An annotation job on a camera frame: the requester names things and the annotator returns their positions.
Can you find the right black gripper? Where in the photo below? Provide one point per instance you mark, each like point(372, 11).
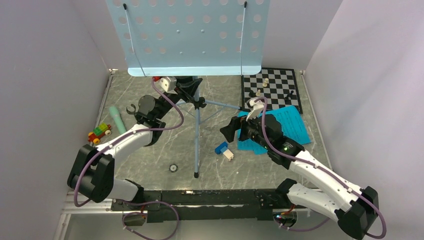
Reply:
point(236, 123)

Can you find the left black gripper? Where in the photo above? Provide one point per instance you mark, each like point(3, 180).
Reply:
point(188, 88)

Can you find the light blue music stand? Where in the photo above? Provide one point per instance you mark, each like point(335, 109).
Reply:
point(191, 38)

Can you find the black microphone stand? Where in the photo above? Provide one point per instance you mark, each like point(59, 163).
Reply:
point(131, 110)

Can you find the blue sheet music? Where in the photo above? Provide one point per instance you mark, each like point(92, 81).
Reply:
point(249, 145)
point(292, 124)

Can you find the green toy microphone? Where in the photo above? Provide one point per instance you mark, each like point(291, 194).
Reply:
point(116, 116)

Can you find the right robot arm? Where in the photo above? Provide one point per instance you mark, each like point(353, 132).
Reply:
point(352, 207)

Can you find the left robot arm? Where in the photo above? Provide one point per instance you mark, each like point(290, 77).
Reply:
point(92, 176)

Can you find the blue white toy brick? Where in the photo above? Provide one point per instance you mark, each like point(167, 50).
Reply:
point(223, 149)

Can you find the black chess piece lying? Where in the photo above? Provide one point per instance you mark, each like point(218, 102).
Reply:
point(252, 94)

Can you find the cream chess piece standing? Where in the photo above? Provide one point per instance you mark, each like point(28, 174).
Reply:
point(265, 83)

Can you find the blue white poker chip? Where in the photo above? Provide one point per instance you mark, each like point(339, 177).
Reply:
point(173, 168)

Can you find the black white chessboard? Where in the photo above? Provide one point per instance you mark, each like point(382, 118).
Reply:
point(281, 82)

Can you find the colourful brick toy car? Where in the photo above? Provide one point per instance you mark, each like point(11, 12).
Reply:
point(99, 132)

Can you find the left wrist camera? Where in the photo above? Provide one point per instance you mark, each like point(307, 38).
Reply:
point(167, 83)

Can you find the black base frame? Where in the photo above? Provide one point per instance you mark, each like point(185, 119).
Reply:
point(259, 204)

